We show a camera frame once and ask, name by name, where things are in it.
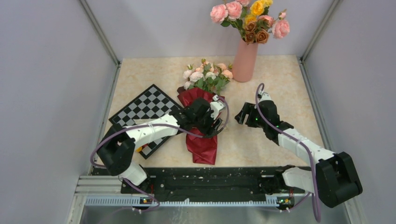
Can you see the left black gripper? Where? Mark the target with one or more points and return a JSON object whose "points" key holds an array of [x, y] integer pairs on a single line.
{"points": [[209, 129]]}

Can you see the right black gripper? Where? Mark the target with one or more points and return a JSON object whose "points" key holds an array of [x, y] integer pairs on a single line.
{"points": [[249, 109]]}

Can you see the red paper flower bouquet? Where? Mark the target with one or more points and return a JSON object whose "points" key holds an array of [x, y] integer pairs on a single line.
{"points": [[200, 95]]}

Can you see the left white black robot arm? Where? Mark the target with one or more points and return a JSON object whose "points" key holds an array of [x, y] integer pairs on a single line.
{"points": [[117, 148]]}

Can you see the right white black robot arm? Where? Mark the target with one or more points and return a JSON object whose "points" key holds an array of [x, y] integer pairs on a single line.
{"points": [[333, 178]]}

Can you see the pink ceramic vase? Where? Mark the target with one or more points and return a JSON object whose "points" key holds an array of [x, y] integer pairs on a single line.
{"points": [[244, 61]]}

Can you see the artificial roses in vase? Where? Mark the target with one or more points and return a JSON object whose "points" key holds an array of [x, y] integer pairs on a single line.
{"points": [[251, 19]]}

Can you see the black white chessboard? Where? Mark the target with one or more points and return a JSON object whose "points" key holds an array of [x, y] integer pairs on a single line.
{"points": [[152, 103]]}

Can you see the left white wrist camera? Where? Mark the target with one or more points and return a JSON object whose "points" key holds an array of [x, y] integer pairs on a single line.
{"points": [[217, 106]]}

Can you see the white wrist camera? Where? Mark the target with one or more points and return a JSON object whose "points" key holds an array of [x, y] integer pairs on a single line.
{"points": [[217, 106], [263, 96]]}

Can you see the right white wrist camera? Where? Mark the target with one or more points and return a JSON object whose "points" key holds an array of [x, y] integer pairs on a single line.
{"points": [[263, 96]]}

